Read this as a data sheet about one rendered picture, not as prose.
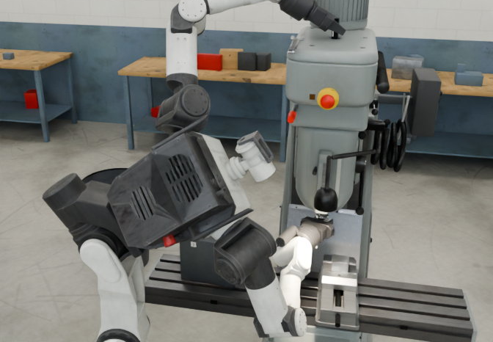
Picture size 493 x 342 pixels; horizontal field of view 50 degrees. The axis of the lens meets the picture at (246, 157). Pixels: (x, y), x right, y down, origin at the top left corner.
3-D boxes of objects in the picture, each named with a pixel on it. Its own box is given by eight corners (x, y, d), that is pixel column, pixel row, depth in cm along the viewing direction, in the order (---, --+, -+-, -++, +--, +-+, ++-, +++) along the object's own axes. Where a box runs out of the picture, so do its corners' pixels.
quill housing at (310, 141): (352, 219, 178) (361, 128, 166) (291, 213, 182) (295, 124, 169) (353, 194, 195) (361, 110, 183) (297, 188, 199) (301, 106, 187)
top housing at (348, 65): (374, 111, 150) (380, 54, 144) (282, 104, 154) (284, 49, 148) (371, 72, 192) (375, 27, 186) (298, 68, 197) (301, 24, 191)
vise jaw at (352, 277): (356, 291, 189) (357, 282, 188) (320, 288, 191) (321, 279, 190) (356, 282, 195) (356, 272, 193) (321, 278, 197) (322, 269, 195)
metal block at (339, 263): (347, 277, 195) (348, 263, 192) (331, 276, 196) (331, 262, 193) (347, 269, 199) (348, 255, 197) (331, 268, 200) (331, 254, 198)
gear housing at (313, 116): (367, 133, 162) (370, 101, 159) (287, 127, 167) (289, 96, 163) (366, 102, 193) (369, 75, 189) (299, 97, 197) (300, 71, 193)
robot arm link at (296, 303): (308, 285, 167) (304, 345, 154) (277, 287, 171) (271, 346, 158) (296, 267, 160) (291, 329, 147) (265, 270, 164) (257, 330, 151)
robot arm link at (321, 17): (314, 32, 171) (283, 13, 168) (331, 6, 168) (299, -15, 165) (322, 39, 159) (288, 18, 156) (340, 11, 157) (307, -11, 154)
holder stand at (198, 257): (233, 288, 202) (233, 244, 194) (180, 277, 208) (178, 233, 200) (243, 271, 212) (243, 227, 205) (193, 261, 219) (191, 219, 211)
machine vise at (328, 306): (359, 330, 181) (362, 304, 177) (315, 325, 183) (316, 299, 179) (356, 271, 213) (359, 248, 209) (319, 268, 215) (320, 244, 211)
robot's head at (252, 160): (247, 188, 145) (275, 173, 143) (227, 158, 142) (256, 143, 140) (249, 178, 151) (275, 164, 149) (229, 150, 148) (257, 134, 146)
